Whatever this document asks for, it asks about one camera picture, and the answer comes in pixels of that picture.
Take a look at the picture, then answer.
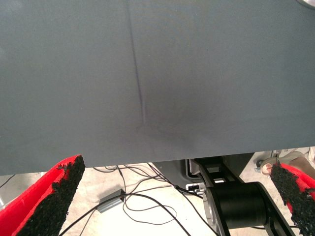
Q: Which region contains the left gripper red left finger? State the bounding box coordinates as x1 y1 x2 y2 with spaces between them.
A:
0 154 86 236

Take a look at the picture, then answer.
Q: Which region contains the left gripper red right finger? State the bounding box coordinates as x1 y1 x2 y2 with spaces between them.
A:
270 162 315 236

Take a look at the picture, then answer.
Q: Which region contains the grey adapter box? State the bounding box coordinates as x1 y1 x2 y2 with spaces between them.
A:
97 188 125 213

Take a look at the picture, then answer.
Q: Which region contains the dark grey table cloth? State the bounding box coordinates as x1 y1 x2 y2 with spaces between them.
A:
0 0 315 177

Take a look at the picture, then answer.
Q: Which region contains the round metal plate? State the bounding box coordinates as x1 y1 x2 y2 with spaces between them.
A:
296 0 315 9

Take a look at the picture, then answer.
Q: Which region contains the thin black floor cable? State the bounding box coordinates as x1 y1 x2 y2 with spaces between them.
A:
93 164 178 226
59 193 220 236

